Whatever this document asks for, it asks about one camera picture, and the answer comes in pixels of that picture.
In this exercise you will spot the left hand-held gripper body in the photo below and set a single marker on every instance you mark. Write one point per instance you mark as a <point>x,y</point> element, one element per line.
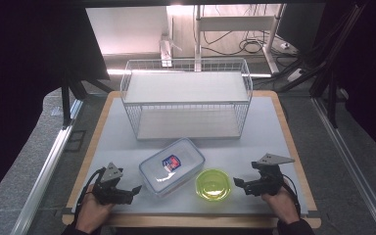
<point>111,194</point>

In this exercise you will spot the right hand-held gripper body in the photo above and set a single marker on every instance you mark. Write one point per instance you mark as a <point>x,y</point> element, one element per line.
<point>267,182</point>

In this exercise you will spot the green plastic bowl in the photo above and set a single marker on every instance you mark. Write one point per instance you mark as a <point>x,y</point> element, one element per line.
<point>212,185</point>

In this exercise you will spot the clear plastic food container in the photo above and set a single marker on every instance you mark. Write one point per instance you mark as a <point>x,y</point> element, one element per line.
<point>173,169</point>

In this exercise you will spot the person's right hand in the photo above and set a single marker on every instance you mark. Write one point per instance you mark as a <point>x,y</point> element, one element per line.
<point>284,205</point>

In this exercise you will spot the person's left hand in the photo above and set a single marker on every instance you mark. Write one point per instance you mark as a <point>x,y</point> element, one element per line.
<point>89,213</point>

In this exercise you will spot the grey table mat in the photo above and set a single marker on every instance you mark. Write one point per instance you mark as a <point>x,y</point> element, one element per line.
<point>117,143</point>

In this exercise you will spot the wooden table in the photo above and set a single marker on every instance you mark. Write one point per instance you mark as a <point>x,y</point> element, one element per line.
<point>192,222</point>

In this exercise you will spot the black metal stand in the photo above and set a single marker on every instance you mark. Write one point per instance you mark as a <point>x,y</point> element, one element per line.
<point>66,101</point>
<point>332,94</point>

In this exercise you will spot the white power strip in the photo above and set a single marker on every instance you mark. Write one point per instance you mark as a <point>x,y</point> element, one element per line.
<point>295,75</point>

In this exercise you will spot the black curtain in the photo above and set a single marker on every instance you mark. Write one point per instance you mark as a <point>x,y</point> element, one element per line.
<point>375,81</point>
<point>29,65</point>

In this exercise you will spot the white panel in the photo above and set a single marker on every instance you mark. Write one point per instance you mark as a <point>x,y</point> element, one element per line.
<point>127,29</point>

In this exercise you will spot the dark monitor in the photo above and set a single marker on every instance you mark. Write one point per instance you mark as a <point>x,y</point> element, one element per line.
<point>298,26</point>

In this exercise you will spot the aluminium rail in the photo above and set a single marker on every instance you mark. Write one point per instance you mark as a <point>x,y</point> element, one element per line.
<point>45,173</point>
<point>352,156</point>

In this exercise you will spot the white desk frame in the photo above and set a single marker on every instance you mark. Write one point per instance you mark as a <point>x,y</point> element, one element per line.
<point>235,23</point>

